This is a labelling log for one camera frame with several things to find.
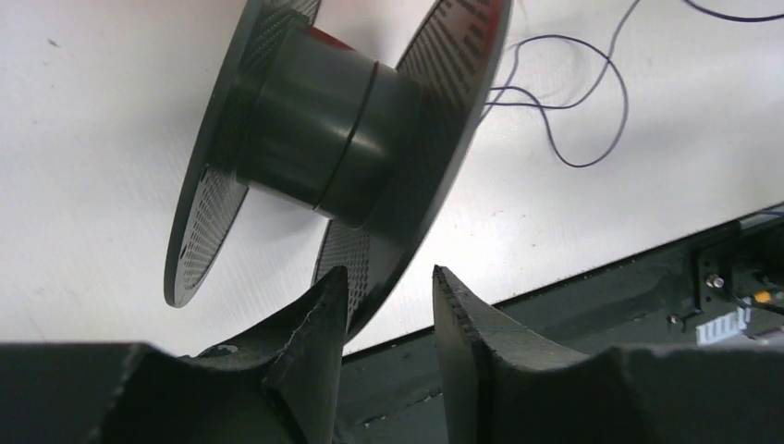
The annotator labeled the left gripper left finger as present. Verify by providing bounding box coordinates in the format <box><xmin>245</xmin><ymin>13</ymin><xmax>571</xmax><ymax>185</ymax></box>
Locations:
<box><xmin>195</xmin><ymin>265</ymin><xmax>349</xmax><ymax>443</ymax></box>

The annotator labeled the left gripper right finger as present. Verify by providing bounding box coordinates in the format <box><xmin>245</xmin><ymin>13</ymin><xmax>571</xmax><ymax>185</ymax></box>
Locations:
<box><xmin>433</xmin><ymin>265</ymin><xmax>587</xmax><ymax>443</ymax></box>

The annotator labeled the black cable spool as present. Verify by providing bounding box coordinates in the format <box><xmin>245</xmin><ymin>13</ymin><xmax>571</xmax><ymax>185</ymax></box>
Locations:
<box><xmin>163</xmin><ymin>1</ymin><xmax>512</xmax><ymax>338</ymax></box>

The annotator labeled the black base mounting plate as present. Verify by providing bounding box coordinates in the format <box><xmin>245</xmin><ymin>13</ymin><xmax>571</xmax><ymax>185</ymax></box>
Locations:
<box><xmin>331</xmin><ymin>206</ymin><xmax>783</xmax><ymax>443</ymax></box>

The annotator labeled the white slotted cable duct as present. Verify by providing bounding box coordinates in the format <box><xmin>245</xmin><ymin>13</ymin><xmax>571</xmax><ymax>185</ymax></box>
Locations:
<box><xmin>695</xmin><ymin>307</ymin><xmax>752</xmax><ymax>346</ymax></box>

